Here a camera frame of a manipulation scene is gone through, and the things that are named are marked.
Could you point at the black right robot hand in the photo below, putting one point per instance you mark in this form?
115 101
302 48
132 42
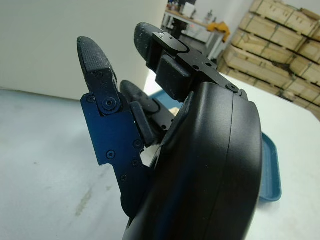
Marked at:
200 162

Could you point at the blue plastic tray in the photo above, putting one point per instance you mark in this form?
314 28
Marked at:
270 170

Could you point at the yellow cloth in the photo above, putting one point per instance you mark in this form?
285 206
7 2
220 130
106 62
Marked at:
220 28

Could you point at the stacked wooden crates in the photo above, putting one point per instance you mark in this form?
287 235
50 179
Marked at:
275 42

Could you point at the workbench with white frame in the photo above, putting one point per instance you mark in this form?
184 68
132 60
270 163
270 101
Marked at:
197 27

